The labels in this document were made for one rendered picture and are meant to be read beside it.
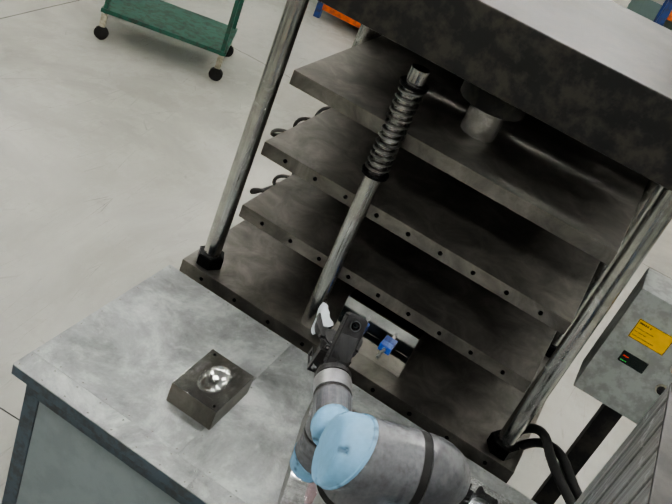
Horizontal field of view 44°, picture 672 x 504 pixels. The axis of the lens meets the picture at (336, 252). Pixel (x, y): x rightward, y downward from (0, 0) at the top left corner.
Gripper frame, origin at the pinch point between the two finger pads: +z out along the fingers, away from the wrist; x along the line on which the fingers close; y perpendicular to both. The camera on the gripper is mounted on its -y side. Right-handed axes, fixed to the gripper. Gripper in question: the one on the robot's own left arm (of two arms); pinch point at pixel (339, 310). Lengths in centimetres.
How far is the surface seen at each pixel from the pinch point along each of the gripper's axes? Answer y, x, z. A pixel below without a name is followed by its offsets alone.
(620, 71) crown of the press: -62, 44, 52
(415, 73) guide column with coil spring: -30, 7, 78
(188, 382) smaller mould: 61, -15, 28
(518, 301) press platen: 10, 65, 57
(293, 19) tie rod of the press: -22, -28, 94
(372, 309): 45, 35, 74
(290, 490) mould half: 56, 16, 0
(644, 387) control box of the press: 11, 108, 43
